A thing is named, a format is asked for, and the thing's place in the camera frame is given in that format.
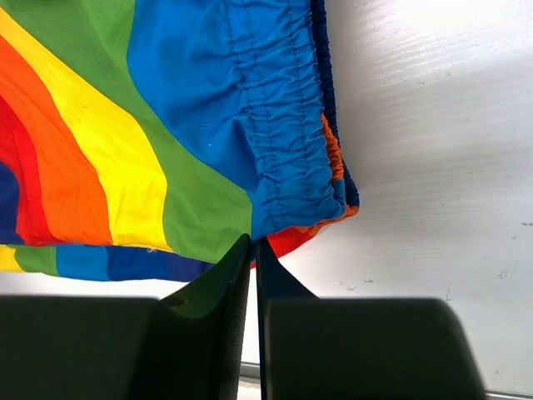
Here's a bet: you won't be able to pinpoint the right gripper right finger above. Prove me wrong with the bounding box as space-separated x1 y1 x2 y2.
256 240 486 399

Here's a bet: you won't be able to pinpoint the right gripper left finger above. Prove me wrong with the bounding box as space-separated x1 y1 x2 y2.
1 235 251 399

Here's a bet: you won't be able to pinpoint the rainbow striped shorts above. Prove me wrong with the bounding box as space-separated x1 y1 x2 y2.
1 1 359 282

